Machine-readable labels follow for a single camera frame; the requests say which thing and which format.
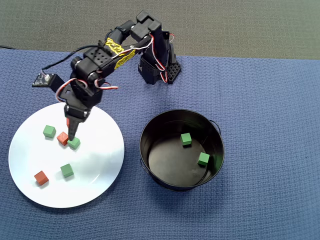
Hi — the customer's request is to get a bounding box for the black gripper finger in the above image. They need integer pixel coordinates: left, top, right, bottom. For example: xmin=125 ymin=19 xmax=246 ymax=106
xmin=67 ymin=116 xmax=85 ymax=142

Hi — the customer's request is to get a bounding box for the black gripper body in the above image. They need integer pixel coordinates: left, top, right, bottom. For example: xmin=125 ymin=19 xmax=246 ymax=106
xmin=60 ymin=83 xmax=104 ymax=121

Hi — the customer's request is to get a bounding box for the green cube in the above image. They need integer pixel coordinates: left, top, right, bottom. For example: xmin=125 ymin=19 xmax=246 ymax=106
xmin=60 ymin=163 xmax=75 ymax=179
xmin=42 ymin=124 xmax=57 ymax=139
xmin=180 ymin=132 xmax=193 ymax=147
xmin=67 ymin=136 xmax=81 ymax=151
xmin=197 ymin=152 xmax=210 ymax=168

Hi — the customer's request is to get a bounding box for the white round plate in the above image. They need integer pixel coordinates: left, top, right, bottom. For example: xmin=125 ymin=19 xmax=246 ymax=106
xmin=8 ymin=101 xmax=125 ymax=209

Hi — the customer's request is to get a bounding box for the black metal bucket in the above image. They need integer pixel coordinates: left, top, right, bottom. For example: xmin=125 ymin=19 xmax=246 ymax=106
xmin=139 ymin=109 xmax=226 ymax=192

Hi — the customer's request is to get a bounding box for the blue woven table cloth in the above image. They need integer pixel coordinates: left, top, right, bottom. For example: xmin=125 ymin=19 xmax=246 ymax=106
xmin=0 ymin=48 xmax=320 ymax=240

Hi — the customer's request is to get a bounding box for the red white servo wire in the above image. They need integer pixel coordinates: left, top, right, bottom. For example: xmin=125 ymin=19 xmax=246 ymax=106
xmin=56 ymin=77 xmax=119 ymax=103
xmin=149 ymin=33 xmax=176 ymax=84
xmin=111 ymin=33 xmax=155 ymax=61

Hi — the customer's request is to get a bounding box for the wrist camera board with mount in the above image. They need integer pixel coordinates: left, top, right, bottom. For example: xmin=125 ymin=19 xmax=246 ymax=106
xmin=31 ymin=72 xmax=65 ymax=95

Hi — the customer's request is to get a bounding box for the thin black camera cable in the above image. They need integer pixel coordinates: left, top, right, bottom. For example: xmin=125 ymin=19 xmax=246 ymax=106
xmin=41 ymin=39 xmax=112 ymax=75

